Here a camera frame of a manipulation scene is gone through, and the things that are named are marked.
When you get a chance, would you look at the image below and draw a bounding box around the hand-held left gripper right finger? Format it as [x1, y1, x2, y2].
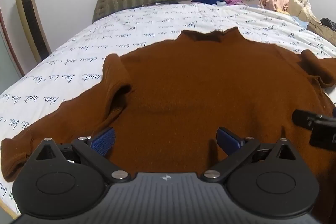
[200, 126, 297, 184]

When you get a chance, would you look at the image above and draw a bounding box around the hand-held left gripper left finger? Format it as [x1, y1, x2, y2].
[31, 127, 132, 184]

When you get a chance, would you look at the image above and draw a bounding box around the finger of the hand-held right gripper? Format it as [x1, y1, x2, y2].
[292, 109, 326, 132]

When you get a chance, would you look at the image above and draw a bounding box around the brown knit sweater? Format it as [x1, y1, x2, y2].
[1, 27, 336, 214]

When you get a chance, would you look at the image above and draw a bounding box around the white script-printed bed cover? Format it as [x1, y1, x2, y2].
[0, 1, 336, 214]

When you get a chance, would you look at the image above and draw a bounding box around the khaki garment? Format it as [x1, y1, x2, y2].
[307, 20, 336, 40]

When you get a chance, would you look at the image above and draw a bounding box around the light blue cloth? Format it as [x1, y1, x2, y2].
[291, 15, 308, 28]

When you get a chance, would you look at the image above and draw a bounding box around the dark patterned cloth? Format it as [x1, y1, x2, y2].
[320, 17, 336, 32]

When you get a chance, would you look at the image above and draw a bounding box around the cream puffy jacket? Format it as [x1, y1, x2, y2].
[287, 0, 321, 23]

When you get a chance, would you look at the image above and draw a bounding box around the gold tower air conditioner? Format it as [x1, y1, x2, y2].
[13, 0, 51, 63]

